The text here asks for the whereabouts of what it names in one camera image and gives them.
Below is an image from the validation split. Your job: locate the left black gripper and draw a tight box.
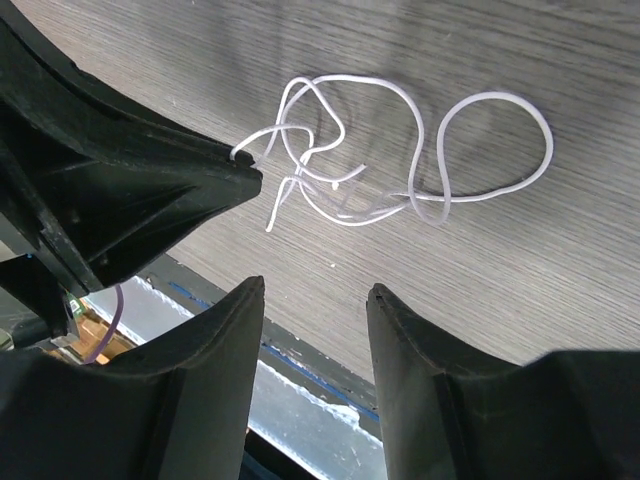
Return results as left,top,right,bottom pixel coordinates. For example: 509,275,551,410
0,209,86,351

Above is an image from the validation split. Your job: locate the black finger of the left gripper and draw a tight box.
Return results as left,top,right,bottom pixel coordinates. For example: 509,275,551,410
1,1,262,292

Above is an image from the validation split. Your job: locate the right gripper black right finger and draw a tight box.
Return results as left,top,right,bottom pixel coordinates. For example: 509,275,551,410
366,284,639,479

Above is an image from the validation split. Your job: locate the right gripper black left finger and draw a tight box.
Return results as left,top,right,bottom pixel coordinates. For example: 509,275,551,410
1,276,264,479

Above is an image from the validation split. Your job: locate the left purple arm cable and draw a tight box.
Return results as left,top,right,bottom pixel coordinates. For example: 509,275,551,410
82,283,126,365

